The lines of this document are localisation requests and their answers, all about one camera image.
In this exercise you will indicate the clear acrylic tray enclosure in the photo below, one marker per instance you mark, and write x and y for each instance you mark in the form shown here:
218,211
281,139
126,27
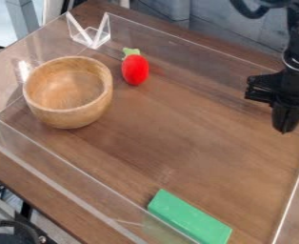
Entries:
182,134

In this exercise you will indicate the wooden bowl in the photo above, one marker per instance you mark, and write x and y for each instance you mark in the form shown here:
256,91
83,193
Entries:
68,91

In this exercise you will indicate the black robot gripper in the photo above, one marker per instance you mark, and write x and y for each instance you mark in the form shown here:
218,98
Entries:
278,87

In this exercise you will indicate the black metal table bracket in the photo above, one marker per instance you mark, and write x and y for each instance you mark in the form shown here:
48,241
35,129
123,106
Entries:
28,228

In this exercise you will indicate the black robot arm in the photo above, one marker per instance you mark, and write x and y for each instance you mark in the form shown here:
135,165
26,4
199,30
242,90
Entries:
266,6

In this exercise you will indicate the green rectangular block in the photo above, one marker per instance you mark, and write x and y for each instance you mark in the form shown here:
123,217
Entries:
195,223

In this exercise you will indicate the red plush strawberry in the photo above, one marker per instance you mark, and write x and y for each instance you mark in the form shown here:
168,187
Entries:
135,67

